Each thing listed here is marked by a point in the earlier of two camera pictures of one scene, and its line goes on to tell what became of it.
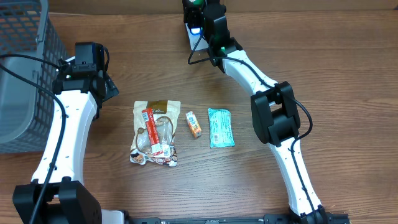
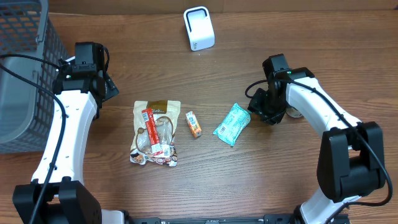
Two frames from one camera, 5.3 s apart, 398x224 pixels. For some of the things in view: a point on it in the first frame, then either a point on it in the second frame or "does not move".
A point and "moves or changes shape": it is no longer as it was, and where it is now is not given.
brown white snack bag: (166, 114) does not move
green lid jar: (197, 2) moves or changes shape
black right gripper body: (196, 20) → (272, 108)
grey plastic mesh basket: (27, 111) does not move
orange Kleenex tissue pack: (193, 124) does not move
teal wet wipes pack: (221, 129) → (232, 126)
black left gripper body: (111, 88) does not move
